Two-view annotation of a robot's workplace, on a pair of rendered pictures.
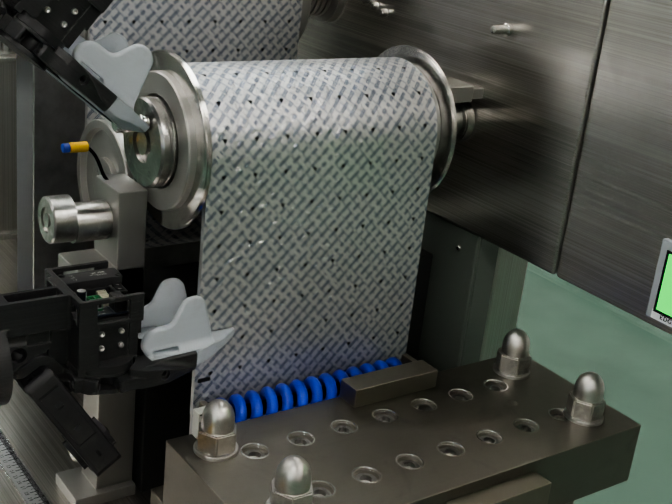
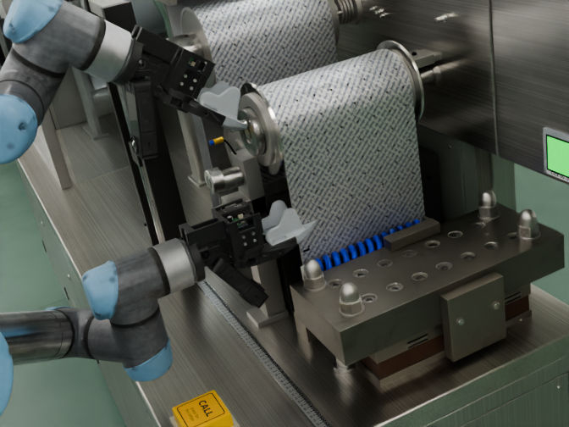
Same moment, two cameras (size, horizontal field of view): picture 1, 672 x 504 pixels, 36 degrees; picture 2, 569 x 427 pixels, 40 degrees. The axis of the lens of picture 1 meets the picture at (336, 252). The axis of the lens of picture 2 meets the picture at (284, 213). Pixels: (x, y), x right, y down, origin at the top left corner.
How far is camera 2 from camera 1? 0.37 m
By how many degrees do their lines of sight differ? 16
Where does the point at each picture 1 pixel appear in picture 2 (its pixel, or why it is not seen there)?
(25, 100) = not seen: hidden behind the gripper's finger
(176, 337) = (283, 231)
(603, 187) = (510, 102)
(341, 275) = (372, 180)
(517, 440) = (484, 255)
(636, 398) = not seen: outside the picture
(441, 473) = (436, 280)
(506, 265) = not seen: hidden behind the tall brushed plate
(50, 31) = (185, 93)
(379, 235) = (390, 153)
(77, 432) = (242, 287)
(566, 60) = (477, 32)
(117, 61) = (222, 98)
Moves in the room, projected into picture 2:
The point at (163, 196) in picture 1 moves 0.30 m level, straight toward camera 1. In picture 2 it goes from (264, 158) to (252, 252)
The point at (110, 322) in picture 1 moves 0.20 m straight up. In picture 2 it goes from (245, 230) to (218, 101)
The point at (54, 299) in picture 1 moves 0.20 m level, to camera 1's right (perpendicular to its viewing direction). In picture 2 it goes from (216, 224) to (350, 216)
